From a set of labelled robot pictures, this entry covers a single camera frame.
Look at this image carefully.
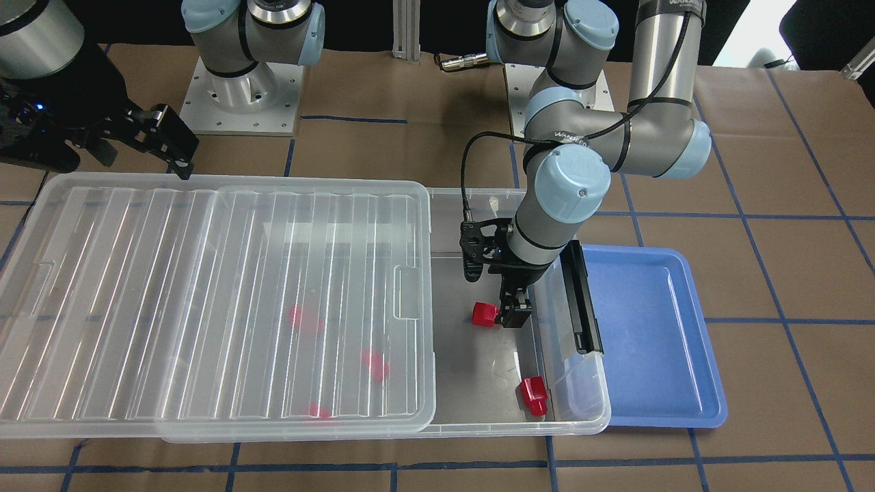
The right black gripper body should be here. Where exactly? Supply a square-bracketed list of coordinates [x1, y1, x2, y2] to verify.
[2, 44, 148, 172]

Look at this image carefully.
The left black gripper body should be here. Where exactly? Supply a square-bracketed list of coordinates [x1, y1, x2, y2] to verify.
[459, 218, 548, 282]

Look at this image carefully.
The red block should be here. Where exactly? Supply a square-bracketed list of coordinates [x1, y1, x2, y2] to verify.
[301, 402, 335, 422]
[360, 349, 390, 384]
[287, 304, 325, 334]
[518, 376, 549, 418]
[471, 301, 500, 327]

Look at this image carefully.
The clear plastic box lid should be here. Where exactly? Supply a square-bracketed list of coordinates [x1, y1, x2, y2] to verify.
[1, 172, 435, 443]

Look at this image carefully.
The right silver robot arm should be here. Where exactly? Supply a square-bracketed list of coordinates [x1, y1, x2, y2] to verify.
[1, 1, 325, 180]

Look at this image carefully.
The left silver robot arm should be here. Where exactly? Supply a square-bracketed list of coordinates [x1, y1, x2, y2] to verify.
[459, 1, 712, 327]

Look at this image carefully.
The clear plastic storage box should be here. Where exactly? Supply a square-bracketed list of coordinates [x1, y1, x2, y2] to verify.
[154, 180, 610, 443]

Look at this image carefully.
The red block in box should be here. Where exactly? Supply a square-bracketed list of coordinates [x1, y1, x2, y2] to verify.
[518, 376, 549, 418]
[301, 402, 335, 422]
[360, 349, 390, 384]
[287, 304, 325, 334]

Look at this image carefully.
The blue plastic tray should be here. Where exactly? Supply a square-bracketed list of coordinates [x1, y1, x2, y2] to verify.
[582, 244, 728, 429]

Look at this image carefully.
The black box latch handle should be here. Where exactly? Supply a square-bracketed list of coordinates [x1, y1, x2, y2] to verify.
[559, 239, 604, 355]

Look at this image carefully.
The silver cable connector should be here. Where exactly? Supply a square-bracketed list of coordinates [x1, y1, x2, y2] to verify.
[434, 53, 493, 72]

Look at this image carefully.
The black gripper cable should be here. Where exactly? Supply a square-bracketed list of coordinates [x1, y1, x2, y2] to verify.
[459, 14, 691, 223]

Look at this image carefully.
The aluminium frame post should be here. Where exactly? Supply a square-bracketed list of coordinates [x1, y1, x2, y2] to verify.
[391, 0, 421, 64]

